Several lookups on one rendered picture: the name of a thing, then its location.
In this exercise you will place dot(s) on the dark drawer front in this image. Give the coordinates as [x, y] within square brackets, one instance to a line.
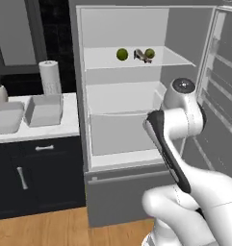
[43, 148]

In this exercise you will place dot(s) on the dark cupboard door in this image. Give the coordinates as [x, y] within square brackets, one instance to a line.
[46, 182]

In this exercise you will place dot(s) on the white paper towel roll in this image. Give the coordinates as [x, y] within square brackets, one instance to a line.
[50, 78]

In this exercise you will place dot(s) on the grey sink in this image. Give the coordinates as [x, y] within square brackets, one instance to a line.
[5, 117]

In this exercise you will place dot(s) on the green lime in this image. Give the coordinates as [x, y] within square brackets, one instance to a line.
[149, 53]
[122, 54]

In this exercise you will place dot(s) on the white soap dispenser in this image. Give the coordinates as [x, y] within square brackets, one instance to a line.
[1, 93]

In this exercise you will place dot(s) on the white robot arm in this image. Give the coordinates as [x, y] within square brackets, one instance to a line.
[185, 192]

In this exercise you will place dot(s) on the grey window frame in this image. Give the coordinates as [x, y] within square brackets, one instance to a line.
[18, 33]

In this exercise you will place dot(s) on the grey fridge door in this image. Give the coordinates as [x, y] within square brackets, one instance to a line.
[221, 93]

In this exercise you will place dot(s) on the grey fridge drawer front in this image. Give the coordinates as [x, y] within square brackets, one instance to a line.
[120, 200]

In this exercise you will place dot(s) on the grey fridge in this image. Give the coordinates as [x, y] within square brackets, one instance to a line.
[120, 96]

